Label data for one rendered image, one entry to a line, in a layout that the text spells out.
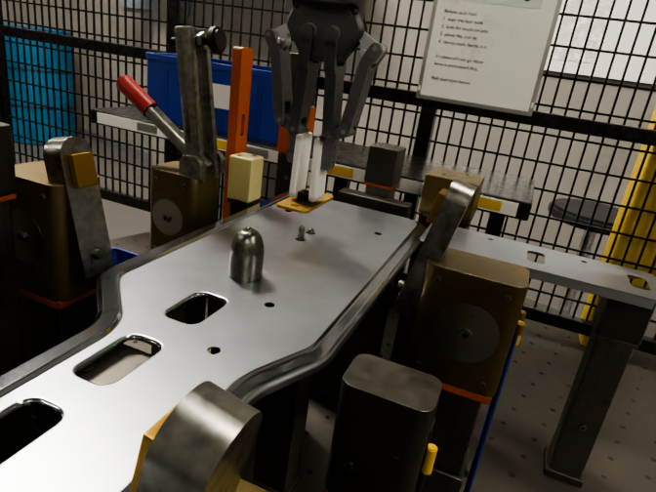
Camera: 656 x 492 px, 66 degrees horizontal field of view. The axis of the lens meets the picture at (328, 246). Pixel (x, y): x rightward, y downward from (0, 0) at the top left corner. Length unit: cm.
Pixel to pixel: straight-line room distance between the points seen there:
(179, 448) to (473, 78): 97
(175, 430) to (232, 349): 22
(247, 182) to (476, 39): 57
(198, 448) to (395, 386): 24
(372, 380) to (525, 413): 58
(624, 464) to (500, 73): 69
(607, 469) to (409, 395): 56
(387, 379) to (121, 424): 19
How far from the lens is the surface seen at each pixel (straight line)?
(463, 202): 46
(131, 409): 34
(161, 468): 17
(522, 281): 48
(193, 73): 62
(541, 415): 95
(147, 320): 42
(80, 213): 52
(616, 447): 96
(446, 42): 108
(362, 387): 38
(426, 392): 39
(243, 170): 69
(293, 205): 56
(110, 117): 118
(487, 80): 107
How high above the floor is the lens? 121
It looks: 21 degrees down
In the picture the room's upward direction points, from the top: 8 degrees clockwise
